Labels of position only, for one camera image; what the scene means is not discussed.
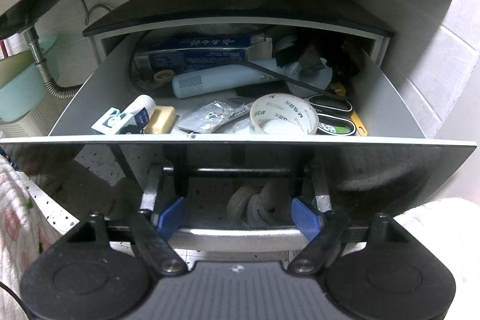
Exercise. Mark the silver foil packet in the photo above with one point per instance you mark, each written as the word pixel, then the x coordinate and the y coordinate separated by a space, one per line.
pixel 212 116

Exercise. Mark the black handled scissors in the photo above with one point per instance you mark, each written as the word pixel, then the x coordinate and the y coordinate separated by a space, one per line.
pixel 334 116

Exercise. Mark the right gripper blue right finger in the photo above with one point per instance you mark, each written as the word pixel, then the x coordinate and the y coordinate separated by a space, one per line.
pixel 307 221

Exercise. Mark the white small bottle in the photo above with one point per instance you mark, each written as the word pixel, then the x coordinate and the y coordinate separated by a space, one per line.
pixel 141 110

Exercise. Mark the black upper drawer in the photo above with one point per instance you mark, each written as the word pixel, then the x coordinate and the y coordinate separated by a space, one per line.
pixel 344 13

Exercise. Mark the dark blue long box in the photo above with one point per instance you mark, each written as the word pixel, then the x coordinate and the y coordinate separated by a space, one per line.
pixel 185 54

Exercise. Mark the yellow utility knife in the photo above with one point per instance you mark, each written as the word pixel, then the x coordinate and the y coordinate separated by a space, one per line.
pixel 354 110

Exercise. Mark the black glossy front drawer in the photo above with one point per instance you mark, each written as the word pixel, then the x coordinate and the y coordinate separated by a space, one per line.
pixel 392 169

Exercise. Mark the yellow eraser block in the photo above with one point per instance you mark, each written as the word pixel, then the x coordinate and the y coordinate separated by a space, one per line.
pixel 162 120

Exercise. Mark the clear packing tape roll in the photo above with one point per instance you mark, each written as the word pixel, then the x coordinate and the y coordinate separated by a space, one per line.
pixel 283 114

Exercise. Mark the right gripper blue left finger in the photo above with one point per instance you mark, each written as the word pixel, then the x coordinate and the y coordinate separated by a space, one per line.
pixel 171 218

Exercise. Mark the mint green plastic basin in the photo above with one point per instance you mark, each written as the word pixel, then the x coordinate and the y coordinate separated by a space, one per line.
pixel 22 87

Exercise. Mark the blue white small box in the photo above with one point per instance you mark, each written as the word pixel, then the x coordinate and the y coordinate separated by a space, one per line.
pixel 112 122

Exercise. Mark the white slatted plastic bin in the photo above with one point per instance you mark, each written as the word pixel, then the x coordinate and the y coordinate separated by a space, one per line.
pixel 37 122

